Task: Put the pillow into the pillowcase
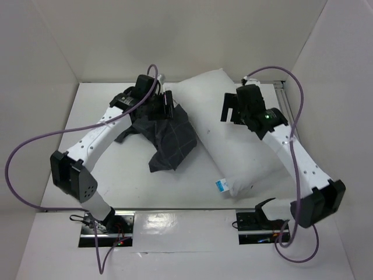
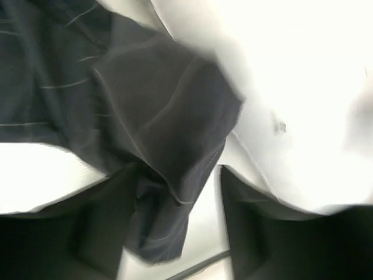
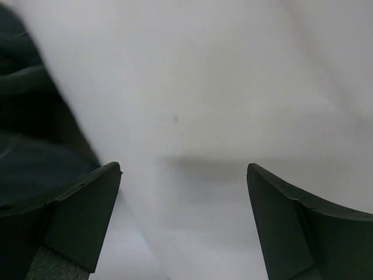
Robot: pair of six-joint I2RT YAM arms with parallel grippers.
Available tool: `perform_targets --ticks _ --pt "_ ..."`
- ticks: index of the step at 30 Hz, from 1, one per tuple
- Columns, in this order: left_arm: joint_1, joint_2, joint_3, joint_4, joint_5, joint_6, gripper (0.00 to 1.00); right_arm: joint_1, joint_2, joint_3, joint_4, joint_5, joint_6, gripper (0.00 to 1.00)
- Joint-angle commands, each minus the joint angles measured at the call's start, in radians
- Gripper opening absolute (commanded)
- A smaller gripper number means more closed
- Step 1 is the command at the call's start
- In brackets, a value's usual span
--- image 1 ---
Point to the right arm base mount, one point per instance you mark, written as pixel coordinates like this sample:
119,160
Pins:
252,231

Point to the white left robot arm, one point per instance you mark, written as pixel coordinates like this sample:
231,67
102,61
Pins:
71,170

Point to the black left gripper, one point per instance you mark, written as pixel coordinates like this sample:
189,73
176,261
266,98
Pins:
169,107

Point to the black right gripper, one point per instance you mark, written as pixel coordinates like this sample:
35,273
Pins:
233,107

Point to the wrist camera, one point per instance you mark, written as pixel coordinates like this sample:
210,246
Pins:
250,81
161,79

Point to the aluminium frame rail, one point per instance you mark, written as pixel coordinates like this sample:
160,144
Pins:
283,100

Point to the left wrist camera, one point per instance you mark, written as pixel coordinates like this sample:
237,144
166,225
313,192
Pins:
161,79

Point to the dark grey checked pillowcase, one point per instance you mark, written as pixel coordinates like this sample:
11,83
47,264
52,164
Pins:
173,139

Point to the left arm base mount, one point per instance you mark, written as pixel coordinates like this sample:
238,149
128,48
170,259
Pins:
121,231

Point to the white pillow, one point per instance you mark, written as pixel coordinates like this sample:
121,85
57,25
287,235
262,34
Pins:
249,166

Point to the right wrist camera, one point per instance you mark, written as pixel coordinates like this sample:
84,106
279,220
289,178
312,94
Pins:
250,81

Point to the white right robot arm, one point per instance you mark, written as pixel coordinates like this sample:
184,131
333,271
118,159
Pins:
318,196

